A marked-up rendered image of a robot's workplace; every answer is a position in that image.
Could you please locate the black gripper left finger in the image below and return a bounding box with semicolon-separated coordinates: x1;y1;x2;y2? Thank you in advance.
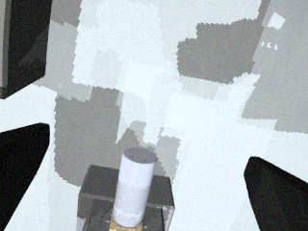
0;122;50;231

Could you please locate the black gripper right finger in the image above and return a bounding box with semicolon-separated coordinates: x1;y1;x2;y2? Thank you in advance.
244;157;308;231

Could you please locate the dark grey v-notched block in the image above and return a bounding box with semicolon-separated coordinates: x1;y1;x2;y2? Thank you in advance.
0;0;53;100

